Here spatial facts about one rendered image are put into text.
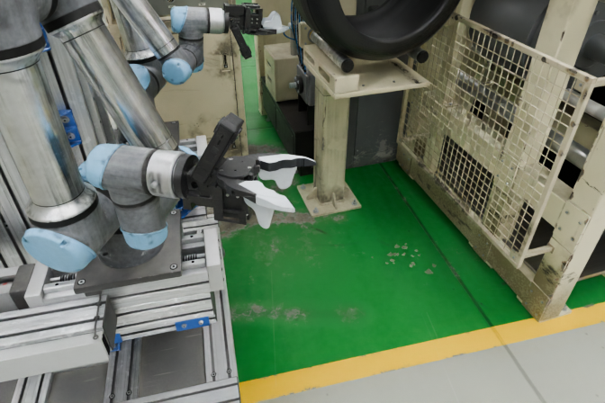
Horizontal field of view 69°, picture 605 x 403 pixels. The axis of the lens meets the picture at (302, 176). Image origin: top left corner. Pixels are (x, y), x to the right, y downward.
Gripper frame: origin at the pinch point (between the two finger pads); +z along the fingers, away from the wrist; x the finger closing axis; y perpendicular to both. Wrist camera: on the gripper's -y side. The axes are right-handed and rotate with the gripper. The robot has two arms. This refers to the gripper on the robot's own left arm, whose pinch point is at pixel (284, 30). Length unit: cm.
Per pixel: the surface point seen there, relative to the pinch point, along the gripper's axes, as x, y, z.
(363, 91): -10.1, -17.3, 27.2
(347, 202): 25, -94, 49
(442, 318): -52, -94, 59
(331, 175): 27, -78, 39
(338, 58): -6.2, -7.2, 17.8
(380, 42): -12.1, 0.3, 28.7
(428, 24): -12.1, 6.6, 45.0
